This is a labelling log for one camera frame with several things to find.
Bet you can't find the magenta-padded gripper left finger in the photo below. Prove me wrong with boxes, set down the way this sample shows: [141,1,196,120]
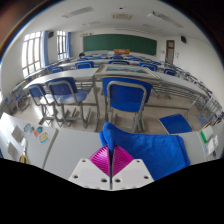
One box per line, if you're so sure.
[68,144,112,192]

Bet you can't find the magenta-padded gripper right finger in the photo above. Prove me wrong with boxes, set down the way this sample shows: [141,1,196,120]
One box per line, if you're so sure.
[111,145,155,192]

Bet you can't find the blue towel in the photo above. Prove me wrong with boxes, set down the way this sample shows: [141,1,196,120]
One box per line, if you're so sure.
[98,121,191,182]

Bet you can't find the small white carton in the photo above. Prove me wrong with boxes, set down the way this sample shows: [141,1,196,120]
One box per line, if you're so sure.
[204,139,214,156]
[212,134,220,150]

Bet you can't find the small white box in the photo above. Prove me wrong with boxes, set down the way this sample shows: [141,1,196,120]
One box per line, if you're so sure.
[10,124,24,143]
[7,142,19,160]

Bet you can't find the green and white pack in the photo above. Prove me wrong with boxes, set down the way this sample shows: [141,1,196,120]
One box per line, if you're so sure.
[199,124,214,143]

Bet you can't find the framed picture board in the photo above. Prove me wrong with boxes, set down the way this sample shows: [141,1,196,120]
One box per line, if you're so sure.
[94,63,161,79]

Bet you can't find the rows of blue chairs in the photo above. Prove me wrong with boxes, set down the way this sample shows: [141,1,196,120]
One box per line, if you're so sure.
[46,53,178,76]

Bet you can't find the orange teacher lectern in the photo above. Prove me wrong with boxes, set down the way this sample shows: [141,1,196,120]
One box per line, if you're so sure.
[113,48,131,55]

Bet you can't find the red-brown door with window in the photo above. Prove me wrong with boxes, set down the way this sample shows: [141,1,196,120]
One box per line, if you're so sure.
[165,39,176,65]

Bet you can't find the green chalkboard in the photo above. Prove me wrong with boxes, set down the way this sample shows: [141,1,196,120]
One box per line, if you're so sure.
[82,33,158,56]

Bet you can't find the blue curtain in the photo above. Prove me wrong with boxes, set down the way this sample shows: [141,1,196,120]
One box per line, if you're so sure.
[40,30,50,68]
[65,31,72,59]

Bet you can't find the tall white-framed window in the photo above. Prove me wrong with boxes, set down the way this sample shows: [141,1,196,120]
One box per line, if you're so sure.
[21,31,43,78]
[56,30,67,61]

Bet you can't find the ceiling light panels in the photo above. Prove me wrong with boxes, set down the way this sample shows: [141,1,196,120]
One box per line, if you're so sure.
[61,5,184,29]

